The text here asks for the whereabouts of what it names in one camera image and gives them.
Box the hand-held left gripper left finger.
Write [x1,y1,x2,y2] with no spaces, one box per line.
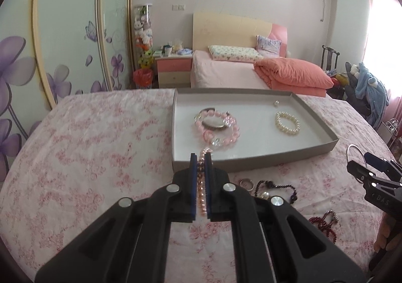
[34,152,198,283]

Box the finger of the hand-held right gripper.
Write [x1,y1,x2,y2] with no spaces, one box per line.
[347,160,376,183]
[364,151,402,181]

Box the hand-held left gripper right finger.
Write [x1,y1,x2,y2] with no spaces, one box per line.
[204,152,366,283]

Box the small pink pearl bracelet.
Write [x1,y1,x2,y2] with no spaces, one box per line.
[196,145,215,217]

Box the thin silver bangle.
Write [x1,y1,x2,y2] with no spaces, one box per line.
[346,144,368,165]

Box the large pink bead bracelet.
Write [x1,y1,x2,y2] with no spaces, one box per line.
[194,108,242,148]

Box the grey cardboard tray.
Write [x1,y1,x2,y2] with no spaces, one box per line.
[172,88,340,173]

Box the wide silver bangle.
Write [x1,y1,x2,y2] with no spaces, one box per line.
[201,108,231,129]

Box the white pearl bracelet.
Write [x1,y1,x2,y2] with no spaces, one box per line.
[275,111,301,136]

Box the person's right hand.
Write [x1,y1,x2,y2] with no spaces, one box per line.
[374,214,399,253]

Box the blue plush garment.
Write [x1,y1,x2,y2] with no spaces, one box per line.
[352,62,390,128]

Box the dark office chair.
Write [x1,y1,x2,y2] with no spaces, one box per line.
[344,61,377,117]

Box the colourful toy pile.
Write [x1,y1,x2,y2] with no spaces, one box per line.
[327,69,350,87]

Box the pink bed with headboard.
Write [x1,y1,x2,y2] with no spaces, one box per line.
[190,13,327,95]

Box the pink nightstand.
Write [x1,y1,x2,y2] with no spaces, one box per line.
[156,55,193,89]

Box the pink curtain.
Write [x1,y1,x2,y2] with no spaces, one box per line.
[361,0,402,145]

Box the red trash bag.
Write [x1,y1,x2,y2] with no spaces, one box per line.
[133,68,154,89]

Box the orange duvet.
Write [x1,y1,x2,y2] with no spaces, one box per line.
[254,57,335,98]

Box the dark wooden chair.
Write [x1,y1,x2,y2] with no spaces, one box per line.
[321,45,340,71]

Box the cream printed pillow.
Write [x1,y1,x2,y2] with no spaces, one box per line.
[208,45,264,63]

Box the lilac pillow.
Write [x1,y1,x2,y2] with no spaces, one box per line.
[256,34,282,58]

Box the plush toy display tube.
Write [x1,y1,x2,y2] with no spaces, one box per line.
[133,4,153,70]

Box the floral sliding door wardrobe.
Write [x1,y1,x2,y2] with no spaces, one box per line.
[0,0,134,189]

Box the white wire rack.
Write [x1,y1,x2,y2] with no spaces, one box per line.
[385,118,402,149]

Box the dark red bead bracelet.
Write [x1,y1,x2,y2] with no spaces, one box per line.
[308,210,340,244]

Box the black bead bracelet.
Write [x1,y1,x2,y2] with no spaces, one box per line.
[254,180,298,206]

